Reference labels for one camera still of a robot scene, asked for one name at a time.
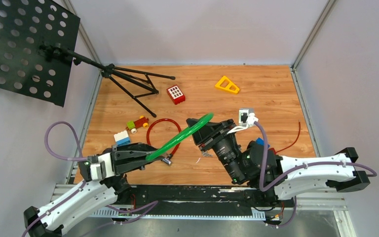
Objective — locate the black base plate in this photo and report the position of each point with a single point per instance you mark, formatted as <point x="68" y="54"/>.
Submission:
<point x="200" y="200"/>

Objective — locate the green cable lock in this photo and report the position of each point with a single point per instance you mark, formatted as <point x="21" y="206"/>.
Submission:
<point x="191" y="129"/>

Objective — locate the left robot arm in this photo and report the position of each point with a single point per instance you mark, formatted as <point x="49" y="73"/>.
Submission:
<point x="104" y="183"/>

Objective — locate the silver keys of red lock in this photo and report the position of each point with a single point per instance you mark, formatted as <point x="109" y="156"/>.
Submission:
<point x="206" y="154"/>

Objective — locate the yellow triangular toy piece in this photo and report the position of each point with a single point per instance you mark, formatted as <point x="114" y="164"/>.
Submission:
<point x="226" y="85"/>

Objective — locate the red window toy brick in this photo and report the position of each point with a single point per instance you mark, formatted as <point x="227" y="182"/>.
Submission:
<point x="176" y="94"/>

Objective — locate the red green toy car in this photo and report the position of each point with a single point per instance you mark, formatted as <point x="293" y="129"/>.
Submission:
<point x="133" y="126"/>

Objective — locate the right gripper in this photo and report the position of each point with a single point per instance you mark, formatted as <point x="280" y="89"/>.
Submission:
<point x="206" y="131"/>

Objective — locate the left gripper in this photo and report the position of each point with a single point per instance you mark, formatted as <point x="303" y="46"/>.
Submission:
<point x="131" y="150"/>

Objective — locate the black perforated music stand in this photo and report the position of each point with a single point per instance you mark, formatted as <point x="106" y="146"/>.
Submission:
<point x="37" y="51"/>

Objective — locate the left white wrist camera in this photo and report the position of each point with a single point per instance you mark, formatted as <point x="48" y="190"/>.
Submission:
<point x="96" y="172"/>

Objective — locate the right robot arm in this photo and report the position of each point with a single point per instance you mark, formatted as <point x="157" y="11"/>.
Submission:
<point x="280" y="177"/>

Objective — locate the white blue toy brick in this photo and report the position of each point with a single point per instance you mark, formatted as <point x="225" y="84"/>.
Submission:
<point x="122" y="138"/>

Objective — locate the blue green white brick stack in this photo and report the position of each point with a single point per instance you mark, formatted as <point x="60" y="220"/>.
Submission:
<point x="260" y="141"/>

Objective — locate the red cable lock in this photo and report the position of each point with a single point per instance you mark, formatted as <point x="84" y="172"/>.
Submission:
<point x="167" y="159"/>

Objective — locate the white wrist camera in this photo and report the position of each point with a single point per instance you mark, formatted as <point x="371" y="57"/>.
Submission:
<point x="96" y="172"/>
<point x="246" y="119"/>

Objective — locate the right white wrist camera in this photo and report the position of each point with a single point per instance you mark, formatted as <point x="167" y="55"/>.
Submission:
<point x="246" y="119"/>

